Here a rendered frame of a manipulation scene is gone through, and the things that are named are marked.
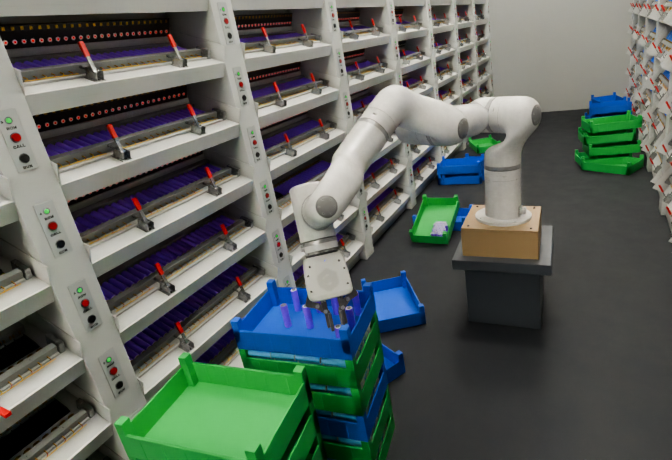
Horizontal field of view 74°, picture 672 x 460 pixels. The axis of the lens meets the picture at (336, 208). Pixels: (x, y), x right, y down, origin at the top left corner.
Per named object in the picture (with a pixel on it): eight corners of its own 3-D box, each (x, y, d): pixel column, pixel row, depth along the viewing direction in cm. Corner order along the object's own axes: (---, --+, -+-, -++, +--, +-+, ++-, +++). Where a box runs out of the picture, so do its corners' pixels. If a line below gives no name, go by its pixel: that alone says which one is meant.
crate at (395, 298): (426, 323, 171) (424, 305, 168) (375, 334, 170) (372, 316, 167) (406, 285, 199) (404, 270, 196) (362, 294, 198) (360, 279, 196)
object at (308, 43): (330, 55, 196) (335, 22, 189) (243, 72, 148) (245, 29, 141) (292, 45, 203) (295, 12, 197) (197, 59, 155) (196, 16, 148)
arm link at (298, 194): (342, 233, 98) (330, 237, 107) (329, 176, 99) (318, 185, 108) (306, 241, 95) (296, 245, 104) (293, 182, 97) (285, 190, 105)
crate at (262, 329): (376, 308, 115) (372, 282, 112) (352, 361, 97) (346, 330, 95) (275, 303, 126) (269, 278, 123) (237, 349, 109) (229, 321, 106)
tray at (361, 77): (393, 77, 259) (398, 53, 252) (347, 95, 210) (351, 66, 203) (362, 69, 266) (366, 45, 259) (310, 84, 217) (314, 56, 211)
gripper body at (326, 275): (298, 253, 97) (309, 304, 96) (343, 243, 98) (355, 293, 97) (298, 254, 104) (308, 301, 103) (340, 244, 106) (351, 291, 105)
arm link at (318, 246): (298, 243, 97) (301, 257, 97) (337, 235, 98) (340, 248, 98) (298, 245, 105) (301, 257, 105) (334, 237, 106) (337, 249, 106)
